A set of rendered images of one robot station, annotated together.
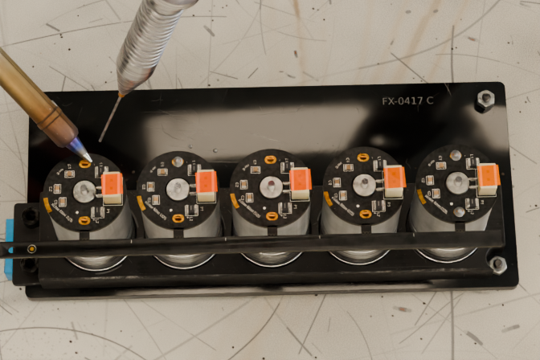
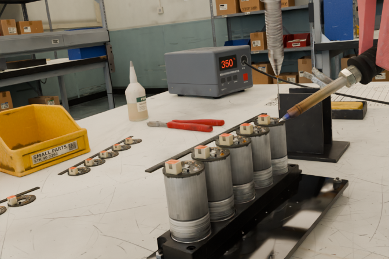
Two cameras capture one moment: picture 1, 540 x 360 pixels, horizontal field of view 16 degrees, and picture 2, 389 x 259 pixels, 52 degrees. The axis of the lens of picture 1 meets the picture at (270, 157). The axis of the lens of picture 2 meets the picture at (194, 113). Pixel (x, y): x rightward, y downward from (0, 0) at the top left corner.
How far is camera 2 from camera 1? 60 cm
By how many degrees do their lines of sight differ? 91
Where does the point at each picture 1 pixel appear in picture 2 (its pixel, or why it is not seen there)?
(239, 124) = (298, 214)
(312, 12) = not seen: outside the picture
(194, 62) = (347, 227)
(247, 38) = (352, 243)
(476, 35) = not seen: outside the picture
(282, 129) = (286, 222)
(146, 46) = (268, 30)
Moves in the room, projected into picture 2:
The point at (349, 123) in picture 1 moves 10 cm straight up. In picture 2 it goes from (273, 239) to (261, 76)
